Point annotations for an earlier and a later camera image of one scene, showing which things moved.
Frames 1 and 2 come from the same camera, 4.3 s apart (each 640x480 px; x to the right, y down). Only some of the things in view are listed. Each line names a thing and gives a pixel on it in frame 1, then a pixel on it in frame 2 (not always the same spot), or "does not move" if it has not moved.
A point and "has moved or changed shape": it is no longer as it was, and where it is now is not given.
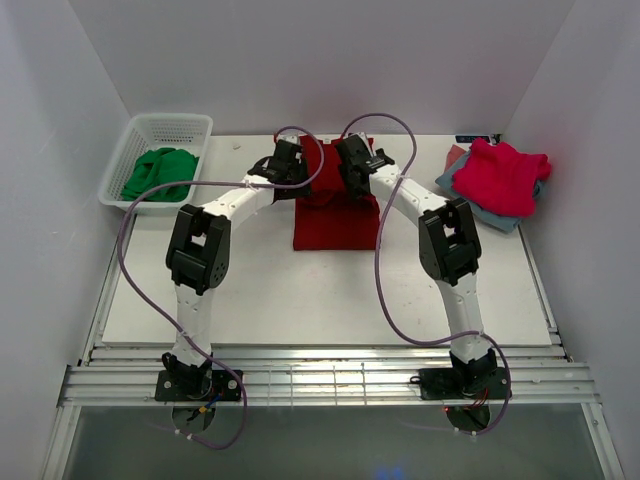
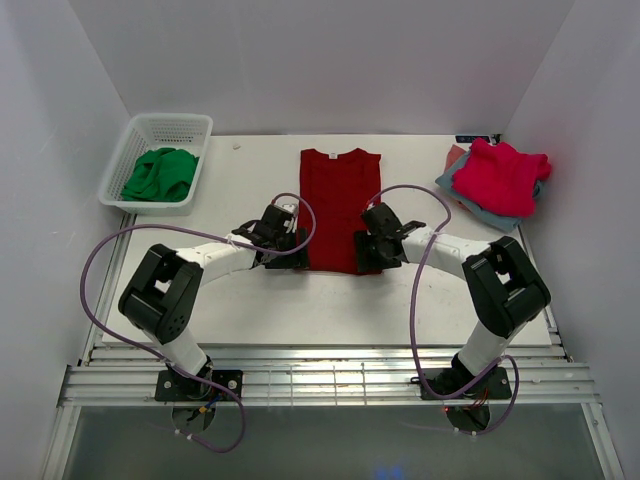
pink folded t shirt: x=501 y=178 does not move
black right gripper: x=359 y=193 -> x=362 y=242
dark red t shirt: x=334 y=218 has moved or changed shape
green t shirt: x=153 y=167 does not move
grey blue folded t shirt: x=508 y=223 does not move
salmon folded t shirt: x=454 y=153 does not move
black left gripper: x=302 y=171 -> x=295 y=260
